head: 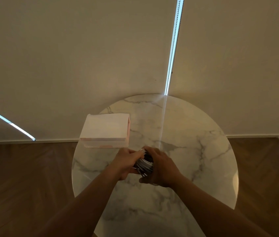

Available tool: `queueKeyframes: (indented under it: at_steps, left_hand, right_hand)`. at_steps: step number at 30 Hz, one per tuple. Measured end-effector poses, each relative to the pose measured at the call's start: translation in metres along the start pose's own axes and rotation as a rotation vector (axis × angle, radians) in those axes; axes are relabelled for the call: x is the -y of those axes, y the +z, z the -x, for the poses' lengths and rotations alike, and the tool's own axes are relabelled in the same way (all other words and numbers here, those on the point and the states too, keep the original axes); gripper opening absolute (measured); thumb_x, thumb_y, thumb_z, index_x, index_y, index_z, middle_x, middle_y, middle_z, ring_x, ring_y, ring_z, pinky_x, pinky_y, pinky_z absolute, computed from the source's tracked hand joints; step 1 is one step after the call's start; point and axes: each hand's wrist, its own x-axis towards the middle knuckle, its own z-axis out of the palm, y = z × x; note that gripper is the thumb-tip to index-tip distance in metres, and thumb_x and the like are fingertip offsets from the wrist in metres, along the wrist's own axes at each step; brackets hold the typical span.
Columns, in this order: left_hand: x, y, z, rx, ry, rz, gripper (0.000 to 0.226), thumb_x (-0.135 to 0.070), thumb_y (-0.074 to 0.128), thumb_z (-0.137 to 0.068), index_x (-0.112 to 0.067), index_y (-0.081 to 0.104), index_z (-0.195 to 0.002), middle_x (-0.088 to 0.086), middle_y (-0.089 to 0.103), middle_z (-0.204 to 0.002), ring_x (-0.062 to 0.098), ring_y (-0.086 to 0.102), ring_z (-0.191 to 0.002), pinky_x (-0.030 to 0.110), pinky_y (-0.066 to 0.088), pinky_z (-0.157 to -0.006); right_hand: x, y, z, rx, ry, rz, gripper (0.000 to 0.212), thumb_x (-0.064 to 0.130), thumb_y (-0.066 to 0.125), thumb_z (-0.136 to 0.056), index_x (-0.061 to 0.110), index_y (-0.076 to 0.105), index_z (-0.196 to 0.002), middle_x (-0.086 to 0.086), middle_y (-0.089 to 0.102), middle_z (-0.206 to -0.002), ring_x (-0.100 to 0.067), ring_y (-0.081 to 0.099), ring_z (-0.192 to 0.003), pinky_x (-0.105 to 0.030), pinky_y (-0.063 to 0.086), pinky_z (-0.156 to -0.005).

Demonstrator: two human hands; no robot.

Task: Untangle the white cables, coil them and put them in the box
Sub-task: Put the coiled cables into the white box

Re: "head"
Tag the person's left forearm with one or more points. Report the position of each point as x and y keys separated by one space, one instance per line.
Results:
x=78 y=209

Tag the white pink box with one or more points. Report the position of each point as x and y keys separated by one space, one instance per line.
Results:
x=105 y=125

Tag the person's right forearm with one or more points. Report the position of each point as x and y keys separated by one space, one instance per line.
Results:
x=216 y=209

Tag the person's right hand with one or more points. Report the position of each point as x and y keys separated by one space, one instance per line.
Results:
x=165 y=167

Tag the person's left hand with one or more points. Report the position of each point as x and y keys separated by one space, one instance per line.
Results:
x=123 y=161

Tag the round marble table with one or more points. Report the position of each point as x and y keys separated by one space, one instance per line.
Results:
x=191 y=145

